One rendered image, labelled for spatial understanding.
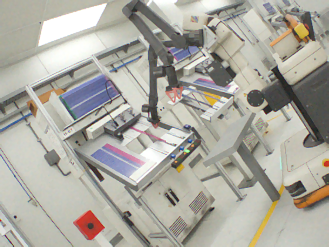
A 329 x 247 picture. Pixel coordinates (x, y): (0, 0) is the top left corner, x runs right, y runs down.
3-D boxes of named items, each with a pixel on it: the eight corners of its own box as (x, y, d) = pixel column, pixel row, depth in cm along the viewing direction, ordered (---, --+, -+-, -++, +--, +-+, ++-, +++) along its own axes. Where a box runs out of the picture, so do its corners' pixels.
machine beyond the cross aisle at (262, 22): (328, 46, 530) (278, -20, 527) (324, 55, 478) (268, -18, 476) (284, 73, 636) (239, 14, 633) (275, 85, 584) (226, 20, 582)
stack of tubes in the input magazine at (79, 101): (119, 93, 246) (103, 72, 245) (76, 119, 214) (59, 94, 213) (114, 100, 256) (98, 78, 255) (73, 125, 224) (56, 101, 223)
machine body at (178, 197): (219, 204, 239) (180, 153, 238) (175, 260, 195) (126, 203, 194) (181, 212, 290) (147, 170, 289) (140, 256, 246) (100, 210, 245)
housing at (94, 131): (133, 118, 253) (131, 105, 246) (95, 145, 223) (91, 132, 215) (127, 116, 258) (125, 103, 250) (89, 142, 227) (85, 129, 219)
